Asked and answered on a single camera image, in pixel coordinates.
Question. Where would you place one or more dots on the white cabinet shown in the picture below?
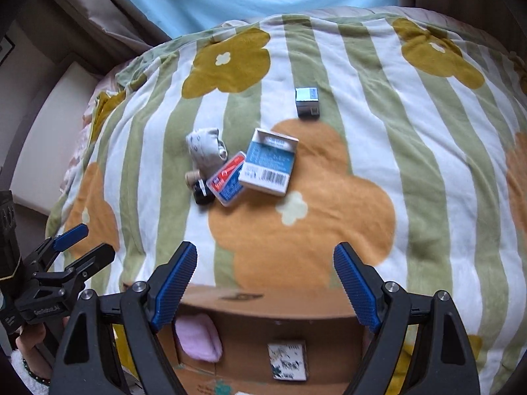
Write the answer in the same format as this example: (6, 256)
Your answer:
(45, 131)

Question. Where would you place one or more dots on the red and blue plastic case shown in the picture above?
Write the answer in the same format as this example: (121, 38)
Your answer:
(225, 182)

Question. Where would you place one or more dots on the small beige cork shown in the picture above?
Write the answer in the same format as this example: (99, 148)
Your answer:
(192, 179)

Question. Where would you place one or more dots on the small floral printed box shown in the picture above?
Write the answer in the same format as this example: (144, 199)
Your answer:
(288, 360)

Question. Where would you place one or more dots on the striped flower print blanket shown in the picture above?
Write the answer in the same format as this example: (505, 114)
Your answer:
(370, 152)

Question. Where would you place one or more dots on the person's left forearm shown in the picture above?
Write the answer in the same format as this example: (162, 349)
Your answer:
(20, 380)

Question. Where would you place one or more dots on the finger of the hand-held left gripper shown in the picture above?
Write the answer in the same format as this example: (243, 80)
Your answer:
(92, 261)
(68, 236)

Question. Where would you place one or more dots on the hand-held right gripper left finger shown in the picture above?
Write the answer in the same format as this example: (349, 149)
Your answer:
(175, 286)

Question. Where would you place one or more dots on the cardboard box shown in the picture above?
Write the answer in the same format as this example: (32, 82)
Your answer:
(247, 337)

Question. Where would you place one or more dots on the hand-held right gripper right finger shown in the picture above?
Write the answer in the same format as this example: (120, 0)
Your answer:
(356, 286)

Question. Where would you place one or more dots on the person's left hand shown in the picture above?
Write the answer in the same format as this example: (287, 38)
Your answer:
(35, 343)

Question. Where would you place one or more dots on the small grey box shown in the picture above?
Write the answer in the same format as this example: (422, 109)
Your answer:
(308, 105)

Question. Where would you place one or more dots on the blue and white carton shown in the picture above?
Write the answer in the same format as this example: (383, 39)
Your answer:
(268, 162)

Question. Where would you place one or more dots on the pink cloth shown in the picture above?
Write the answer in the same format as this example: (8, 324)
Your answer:
(197, 337)

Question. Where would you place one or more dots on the beige curtain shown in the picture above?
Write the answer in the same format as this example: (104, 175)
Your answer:
(103, 4)

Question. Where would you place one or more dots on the small black bottle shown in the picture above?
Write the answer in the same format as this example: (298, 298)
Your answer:
(202, 192)

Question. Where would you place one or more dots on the grey patterned sock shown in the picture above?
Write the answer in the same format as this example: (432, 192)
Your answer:
(206, 146)

